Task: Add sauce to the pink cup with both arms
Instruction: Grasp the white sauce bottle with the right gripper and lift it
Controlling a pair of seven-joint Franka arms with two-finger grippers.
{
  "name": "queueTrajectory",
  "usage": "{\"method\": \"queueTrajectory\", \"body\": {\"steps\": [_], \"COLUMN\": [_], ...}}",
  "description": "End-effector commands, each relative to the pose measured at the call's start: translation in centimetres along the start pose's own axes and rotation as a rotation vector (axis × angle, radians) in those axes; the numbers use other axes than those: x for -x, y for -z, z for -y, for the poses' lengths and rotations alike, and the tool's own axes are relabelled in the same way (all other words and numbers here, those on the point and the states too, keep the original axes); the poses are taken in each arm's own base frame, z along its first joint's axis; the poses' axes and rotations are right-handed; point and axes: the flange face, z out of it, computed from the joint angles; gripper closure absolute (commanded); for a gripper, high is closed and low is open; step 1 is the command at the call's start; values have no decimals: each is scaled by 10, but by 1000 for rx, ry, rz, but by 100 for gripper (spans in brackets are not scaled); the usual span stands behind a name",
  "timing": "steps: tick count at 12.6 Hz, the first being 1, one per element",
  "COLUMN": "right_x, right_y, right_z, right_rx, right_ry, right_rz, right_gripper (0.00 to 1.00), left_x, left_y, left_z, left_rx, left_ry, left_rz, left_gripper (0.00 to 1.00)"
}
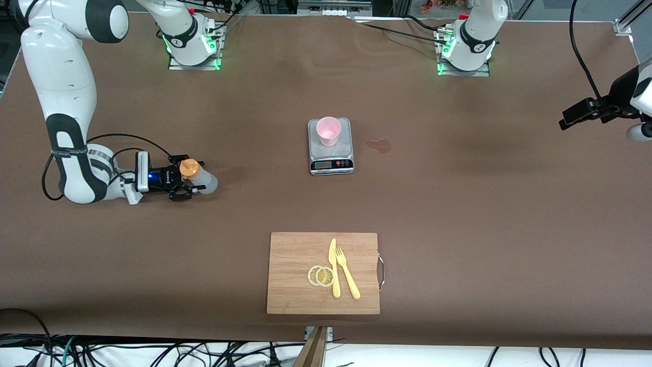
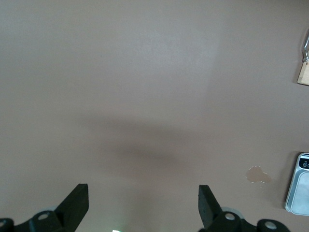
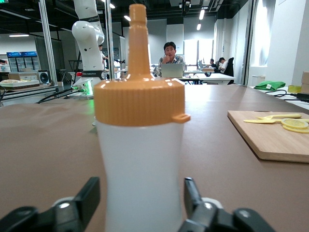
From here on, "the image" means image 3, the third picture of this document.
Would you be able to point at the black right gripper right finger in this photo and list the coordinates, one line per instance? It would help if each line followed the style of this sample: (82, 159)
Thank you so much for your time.
(207, 217)

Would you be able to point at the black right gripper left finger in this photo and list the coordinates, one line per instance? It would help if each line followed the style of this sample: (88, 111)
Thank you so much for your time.
(70, 215)

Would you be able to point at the squeeze bottle with orange cap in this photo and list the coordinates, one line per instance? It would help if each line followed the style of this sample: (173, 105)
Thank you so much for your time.
(140, 157)

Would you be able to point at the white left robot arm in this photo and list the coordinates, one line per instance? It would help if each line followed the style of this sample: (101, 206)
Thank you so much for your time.
(88, 48)

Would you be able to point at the bamboo cutting board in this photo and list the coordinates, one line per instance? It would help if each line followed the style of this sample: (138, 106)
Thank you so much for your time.
(270, 142)

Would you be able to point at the yellow plastic knife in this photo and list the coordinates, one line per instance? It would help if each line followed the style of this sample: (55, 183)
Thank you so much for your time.
(260, 120)

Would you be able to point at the lemon slice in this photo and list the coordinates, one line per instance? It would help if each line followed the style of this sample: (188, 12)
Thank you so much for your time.
(294, 123)
(299, 130)

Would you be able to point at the yellow plastic fork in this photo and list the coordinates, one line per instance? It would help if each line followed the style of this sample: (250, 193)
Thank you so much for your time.
(289, 116)

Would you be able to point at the white office desk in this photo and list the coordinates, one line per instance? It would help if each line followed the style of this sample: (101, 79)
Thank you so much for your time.
(212, 77)

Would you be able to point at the black round speaker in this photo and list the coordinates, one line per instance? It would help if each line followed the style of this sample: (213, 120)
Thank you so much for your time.
(44, 77)

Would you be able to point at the white food tray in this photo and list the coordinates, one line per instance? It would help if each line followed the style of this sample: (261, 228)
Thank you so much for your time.
(19, 82)

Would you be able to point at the green cloth bag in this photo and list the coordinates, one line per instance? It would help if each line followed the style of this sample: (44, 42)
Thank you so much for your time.
(270, 85)

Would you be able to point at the silver laptop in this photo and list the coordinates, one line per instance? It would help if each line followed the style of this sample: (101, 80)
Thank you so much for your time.
(172, 70)

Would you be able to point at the black office chair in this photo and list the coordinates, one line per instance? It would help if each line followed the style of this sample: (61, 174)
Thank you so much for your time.
(229, 67)

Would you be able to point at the black power adapter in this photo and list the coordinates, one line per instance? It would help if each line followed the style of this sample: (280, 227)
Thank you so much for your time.
(303, 97)

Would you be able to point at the seated person in white shirt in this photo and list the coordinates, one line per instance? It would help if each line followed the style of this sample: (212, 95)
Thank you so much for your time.
(223, 64)

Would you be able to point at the yellow tape roll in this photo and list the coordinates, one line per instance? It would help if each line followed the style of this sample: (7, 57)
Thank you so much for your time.
(295, 89)

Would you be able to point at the glass door drinks fridge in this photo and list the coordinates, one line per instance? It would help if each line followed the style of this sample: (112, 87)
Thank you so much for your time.
(23, 61)

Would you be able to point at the standing person in white shirt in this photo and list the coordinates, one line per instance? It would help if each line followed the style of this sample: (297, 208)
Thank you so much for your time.
(103, 56)

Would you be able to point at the seated man in plaid shirt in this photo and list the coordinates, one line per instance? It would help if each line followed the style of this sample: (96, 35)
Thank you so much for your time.
(171, 52)

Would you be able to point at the cardboard box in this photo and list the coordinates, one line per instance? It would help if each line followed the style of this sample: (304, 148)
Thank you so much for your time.
(305, 77)

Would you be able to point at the aluminium frame post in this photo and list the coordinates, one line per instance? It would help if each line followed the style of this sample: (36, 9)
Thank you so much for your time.
(48, 43)
(109, 36)

